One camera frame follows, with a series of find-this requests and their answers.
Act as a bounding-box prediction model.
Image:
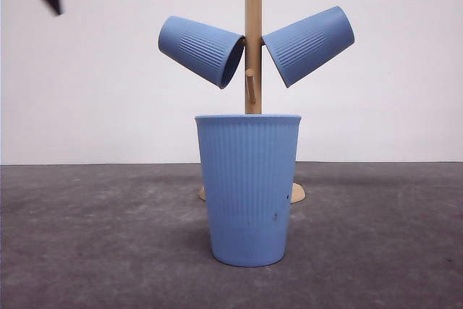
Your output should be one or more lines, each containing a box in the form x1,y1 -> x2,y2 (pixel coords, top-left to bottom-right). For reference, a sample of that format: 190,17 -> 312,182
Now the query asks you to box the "light blue ribbed cup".
158,17 -> 245,89

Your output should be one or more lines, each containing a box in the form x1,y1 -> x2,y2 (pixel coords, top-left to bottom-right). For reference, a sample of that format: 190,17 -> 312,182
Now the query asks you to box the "wooden mug tree stand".
198,0 -> 306,204

